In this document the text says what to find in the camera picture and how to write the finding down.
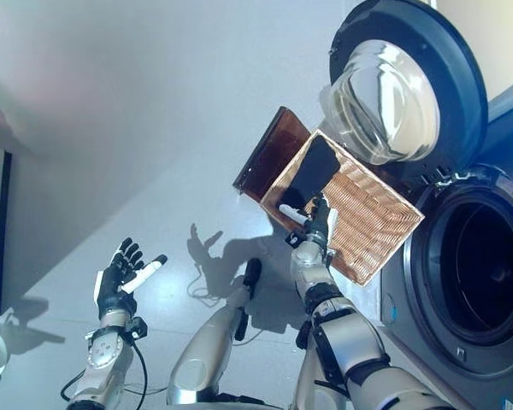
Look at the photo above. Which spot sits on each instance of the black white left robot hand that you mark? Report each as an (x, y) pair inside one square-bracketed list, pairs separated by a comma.
[(111, 290)]

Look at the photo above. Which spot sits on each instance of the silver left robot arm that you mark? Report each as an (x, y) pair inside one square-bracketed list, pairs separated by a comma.
[(104, 354)]

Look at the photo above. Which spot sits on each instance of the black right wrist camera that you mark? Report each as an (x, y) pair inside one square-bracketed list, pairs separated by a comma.
[(294, 239)]

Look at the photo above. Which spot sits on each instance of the dark grey washing machine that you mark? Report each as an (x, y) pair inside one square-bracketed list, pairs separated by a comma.
[(474, 265)]

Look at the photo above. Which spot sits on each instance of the rectangular wicker laundry basket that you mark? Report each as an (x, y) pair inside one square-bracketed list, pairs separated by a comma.
[(367, 222)]

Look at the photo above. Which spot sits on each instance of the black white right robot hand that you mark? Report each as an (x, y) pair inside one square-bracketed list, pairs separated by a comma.
[(318, 222)]

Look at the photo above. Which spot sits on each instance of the black garment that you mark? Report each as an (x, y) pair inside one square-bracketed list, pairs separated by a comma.
[(314, 171)]

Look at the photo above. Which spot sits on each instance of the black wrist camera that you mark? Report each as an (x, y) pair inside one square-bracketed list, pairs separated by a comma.
[(294, 239), (137, 328)]

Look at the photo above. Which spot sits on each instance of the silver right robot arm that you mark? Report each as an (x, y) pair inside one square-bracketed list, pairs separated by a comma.
[(346, 333)]

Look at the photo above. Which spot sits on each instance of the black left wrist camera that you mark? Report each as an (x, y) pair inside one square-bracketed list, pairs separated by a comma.
[(137, 328)]

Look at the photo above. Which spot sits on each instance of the silver right robot leg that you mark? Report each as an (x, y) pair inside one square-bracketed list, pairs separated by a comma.
[(308, 376)]

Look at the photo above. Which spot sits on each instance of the round glass washing machine door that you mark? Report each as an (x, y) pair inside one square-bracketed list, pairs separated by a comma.
[(393, 94)]

